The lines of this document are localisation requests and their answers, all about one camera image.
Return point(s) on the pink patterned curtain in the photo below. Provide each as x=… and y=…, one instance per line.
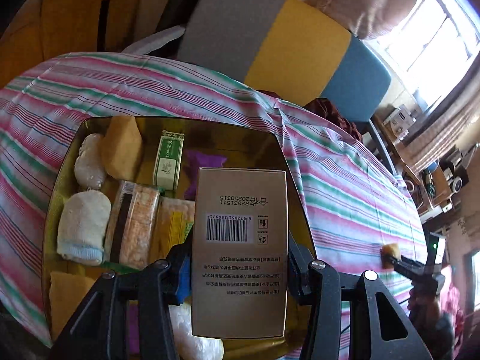
x=367, y=3

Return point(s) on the purple wrapper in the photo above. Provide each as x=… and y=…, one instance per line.
x=206, y=161

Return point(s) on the small yellow sponge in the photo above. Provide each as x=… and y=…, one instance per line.
x=390, y=251

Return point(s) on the white foam piece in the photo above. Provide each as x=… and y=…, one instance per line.
x=157, y=39

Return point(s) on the person's red clothing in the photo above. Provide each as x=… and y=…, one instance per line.
x=453, y=303

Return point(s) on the beige cardboard box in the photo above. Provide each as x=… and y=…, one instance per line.
x=240, y=195

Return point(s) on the dark red cloth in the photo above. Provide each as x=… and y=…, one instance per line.
x=333, y=116

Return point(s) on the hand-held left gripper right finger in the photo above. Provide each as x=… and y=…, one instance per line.
x=300, y=270

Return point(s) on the wooden wardrobe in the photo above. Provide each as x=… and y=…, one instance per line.
x=56, y=18

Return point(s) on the wooden side shelf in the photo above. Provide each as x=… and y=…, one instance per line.
x=397, y=153

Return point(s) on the white sock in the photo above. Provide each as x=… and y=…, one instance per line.
x=82, y=225

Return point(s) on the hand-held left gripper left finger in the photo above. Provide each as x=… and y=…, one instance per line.
x=183, y=281

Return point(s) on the large yellow sponge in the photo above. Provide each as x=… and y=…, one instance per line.
x=71, y=296
x=122, y=150

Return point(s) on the window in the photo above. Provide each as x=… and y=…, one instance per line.
x=431, y=37

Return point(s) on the dark striped snack packet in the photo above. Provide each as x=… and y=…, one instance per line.
x=135, y=225

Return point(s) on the yellow snack packet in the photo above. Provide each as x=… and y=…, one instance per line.
x=172, y=228

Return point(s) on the person's right hand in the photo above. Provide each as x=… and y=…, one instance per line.
x=423, y=307

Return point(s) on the cluttered electronics on shelf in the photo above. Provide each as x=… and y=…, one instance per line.
x=446, y=180

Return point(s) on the striped side curtain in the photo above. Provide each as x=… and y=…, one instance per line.
x=446, y=127

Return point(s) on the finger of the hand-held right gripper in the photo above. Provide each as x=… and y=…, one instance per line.
x=407, y=266

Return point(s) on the grey yellow blue sofa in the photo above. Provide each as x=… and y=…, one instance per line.
x=281, y=45

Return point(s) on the white plastic wad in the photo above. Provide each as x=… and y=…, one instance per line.
x=90, y=161
x=195, y=337

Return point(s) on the white boxes on shelf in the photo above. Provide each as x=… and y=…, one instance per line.
x=399, y=122

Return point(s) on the black rolled mat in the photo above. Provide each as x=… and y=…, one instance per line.
x=180, y=0

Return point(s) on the striped tablecloth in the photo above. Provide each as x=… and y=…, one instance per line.
x=337, y=180

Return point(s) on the green white small box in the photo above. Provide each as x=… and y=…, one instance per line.
x=168, y=157

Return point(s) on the gold tin box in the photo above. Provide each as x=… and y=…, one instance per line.
x=232, y=146

